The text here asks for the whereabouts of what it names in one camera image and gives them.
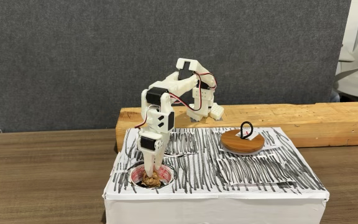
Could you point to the white box with black scribbles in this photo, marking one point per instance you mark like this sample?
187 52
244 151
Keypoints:
213 208

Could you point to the light wooden beam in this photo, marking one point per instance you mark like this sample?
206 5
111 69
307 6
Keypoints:
291 118

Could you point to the white card with red cross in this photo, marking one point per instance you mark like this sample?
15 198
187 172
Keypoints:
255 136

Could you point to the round wooden disc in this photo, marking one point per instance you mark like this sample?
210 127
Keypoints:
238 145

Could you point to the brown debris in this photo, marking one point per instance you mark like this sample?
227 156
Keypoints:
151 180

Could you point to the grey fabric partition panel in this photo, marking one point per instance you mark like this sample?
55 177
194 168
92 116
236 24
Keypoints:
73 62

